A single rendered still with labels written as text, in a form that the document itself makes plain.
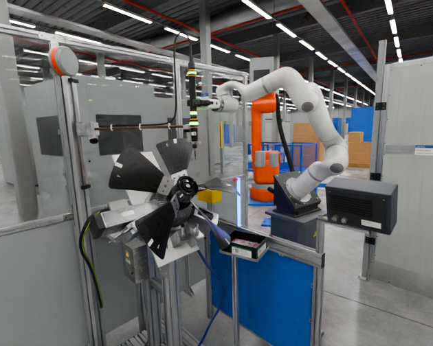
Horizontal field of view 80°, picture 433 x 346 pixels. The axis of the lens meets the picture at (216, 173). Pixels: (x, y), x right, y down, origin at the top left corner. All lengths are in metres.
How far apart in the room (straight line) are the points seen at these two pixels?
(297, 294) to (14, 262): 1.60
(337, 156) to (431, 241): 1.52
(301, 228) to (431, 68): 1.66
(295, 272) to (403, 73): 1.87
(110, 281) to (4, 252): 0.69
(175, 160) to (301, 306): 1.07
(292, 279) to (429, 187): 1.53
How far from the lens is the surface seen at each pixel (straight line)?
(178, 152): 1.47
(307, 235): 1.74
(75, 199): 1.73
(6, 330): 2.07
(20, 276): 1.94
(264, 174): 5.16
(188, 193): 1.27
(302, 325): 1.76
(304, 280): 1.60
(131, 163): 1.29
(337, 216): 1.33
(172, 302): 1.66
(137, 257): 1.62
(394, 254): 2.94
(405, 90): 2.71
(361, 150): 10.34
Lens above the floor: 1.50
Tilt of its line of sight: 10 degrees down
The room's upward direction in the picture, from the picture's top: 2 degrees counter-clockwise
